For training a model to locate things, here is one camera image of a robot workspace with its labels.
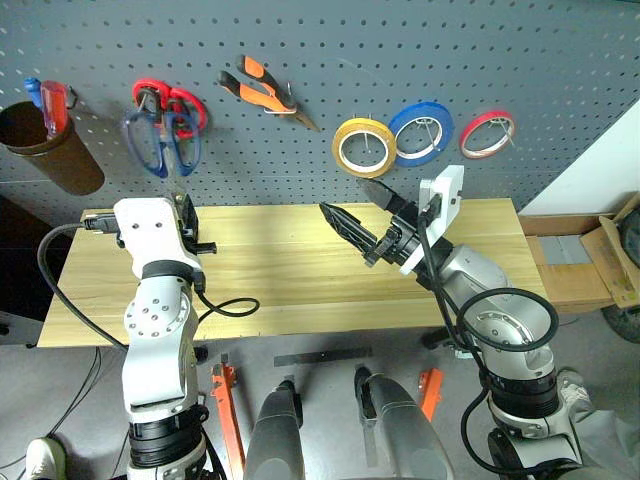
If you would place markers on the orange black needle-nose pliers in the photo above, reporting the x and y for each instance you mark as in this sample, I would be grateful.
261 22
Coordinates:
250 92

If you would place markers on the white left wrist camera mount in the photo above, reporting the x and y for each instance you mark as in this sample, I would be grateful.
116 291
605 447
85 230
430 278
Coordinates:
150 235

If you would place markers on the black plastic cup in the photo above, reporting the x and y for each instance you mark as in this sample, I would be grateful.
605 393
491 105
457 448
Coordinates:
60 160

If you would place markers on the black flat floor strip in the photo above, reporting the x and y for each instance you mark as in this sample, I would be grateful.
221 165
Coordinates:
325 356

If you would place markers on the metal hook holding red scissors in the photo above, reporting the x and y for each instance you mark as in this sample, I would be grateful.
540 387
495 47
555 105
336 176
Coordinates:
144 102

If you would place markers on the grey metal pegboard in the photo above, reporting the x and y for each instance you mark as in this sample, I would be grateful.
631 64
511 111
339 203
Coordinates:
320 45

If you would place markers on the light wooden table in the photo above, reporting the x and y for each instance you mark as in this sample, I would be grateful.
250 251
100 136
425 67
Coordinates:
300 290

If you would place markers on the dark cabinet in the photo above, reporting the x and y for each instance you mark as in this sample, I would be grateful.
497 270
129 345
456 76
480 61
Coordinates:
25 280

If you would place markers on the small metal pegboard hook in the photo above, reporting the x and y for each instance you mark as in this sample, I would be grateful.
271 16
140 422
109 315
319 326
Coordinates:
366 132

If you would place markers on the grey foam pad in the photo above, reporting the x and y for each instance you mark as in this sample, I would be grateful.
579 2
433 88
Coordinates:
565 250

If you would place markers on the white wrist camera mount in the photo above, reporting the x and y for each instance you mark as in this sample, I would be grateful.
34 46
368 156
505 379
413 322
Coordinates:
447 200
150 235

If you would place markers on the black bag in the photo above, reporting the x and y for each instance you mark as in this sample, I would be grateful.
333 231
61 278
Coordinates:
631 240

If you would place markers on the black table leg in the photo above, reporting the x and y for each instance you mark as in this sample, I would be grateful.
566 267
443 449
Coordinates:
435 339

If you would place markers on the grey trouser leg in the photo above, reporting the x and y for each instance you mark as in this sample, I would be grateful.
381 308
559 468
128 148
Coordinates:
610 445

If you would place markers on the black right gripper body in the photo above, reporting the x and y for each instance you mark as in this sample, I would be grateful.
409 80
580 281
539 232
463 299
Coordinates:
400 240

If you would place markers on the grey sneaker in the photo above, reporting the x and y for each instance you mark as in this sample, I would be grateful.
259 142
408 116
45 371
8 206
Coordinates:
575 392

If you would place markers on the white green sneaker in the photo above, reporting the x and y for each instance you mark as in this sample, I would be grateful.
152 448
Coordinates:
45 460

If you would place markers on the metal hook holding red tape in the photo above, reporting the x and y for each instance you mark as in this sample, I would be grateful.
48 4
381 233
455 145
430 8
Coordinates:
502 127

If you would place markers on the dark rounded robot leg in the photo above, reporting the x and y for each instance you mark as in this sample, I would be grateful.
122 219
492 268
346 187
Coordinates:
275 440
405 435

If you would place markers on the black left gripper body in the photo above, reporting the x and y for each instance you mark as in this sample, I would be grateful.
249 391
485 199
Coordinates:
195 247

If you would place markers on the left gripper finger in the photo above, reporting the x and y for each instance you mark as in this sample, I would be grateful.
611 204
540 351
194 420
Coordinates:
191 215

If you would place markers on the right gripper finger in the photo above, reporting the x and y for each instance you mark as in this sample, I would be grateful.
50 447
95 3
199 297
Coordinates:
350 227
382 195

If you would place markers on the yellow tape roll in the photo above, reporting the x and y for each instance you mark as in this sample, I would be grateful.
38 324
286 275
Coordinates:
337 147

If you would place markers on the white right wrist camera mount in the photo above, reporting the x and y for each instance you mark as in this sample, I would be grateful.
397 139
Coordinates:
447 200

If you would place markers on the metal hook holding blue tape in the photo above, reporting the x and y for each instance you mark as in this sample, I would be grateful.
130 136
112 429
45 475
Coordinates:
429 131

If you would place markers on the red tape roll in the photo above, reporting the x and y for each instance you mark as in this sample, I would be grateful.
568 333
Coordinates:
464 136

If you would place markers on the brown cardboard box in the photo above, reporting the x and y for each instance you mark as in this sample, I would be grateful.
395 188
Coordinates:
575 290

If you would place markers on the orange metal bracket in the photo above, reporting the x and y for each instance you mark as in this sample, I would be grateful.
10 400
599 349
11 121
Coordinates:
432 395
227 415

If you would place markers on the blue tape roll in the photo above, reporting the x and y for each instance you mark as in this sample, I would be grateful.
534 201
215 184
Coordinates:
420 106

